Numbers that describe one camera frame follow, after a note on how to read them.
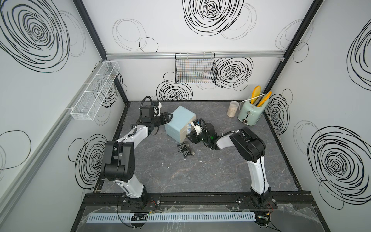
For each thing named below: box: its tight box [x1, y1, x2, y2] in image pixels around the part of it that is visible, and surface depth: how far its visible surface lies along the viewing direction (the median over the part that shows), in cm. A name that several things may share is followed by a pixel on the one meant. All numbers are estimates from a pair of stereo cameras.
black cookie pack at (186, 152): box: [180, 148, 193, 158], surface depth 91 cm
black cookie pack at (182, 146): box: [176, 142, 187, 153], surface depth 95 cm
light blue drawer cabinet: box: [164, 105, 197, 143], surface depth 91 cm
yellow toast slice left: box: [250, 85, 262, 105], surface depth 100 cm
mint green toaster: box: [237, 99, 270, 127], surface depth 99 cm
